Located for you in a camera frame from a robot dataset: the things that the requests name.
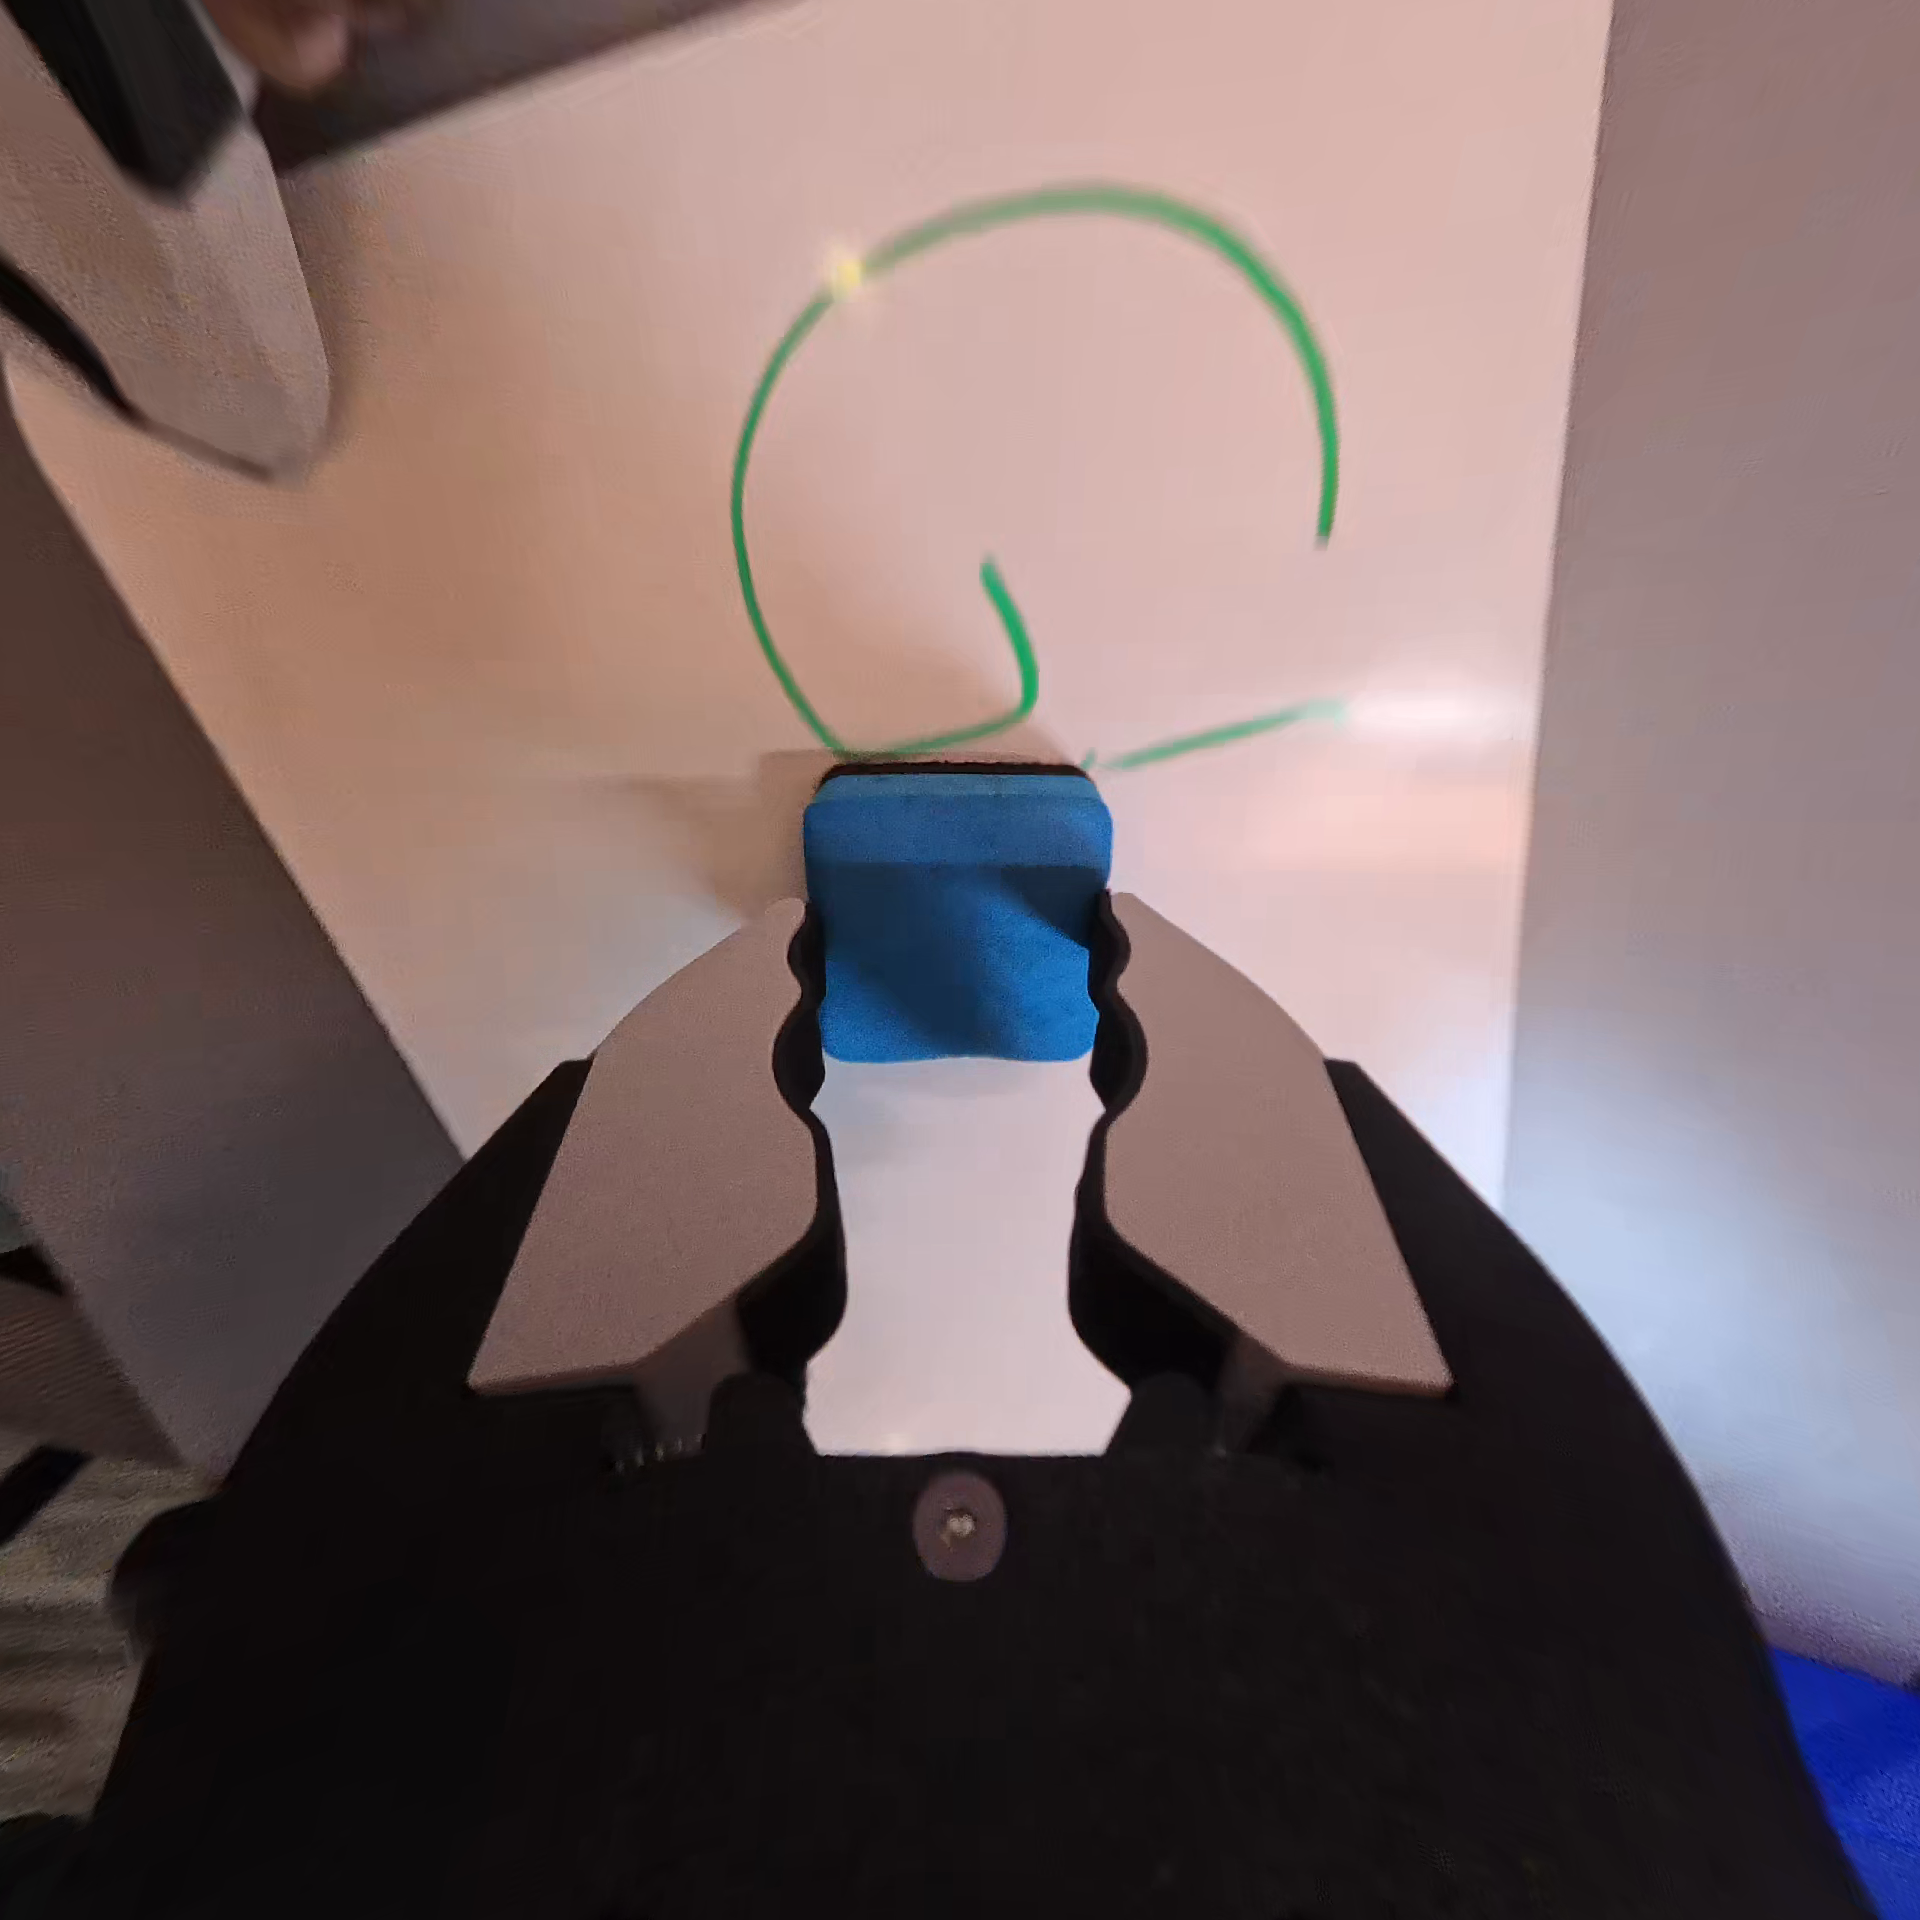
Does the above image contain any blue plastic bin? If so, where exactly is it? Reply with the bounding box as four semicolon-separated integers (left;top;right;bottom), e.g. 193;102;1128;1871
1764;1636;1920;1920

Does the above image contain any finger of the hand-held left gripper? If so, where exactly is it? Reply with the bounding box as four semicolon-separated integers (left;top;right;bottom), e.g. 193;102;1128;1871
0;0;335;484

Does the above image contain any white whiteboard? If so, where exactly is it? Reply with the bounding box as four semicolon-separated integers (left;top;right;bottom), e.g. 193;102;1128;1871
0;0;1625;1462

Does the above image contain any blue whiteboard eraser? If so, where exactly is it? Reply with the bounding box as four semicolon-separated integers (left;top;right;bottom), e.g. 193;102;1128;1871
800;757;1119;1069

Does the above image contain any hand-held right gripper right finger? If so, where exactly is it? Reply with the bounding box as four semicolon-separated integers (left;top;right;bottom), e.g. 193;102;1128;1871
1069;889;1460;1406

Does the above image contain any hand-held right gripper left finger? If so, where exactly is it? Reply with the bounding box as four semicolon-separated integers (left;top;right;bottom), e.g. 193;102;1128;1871
467;895;845;1401

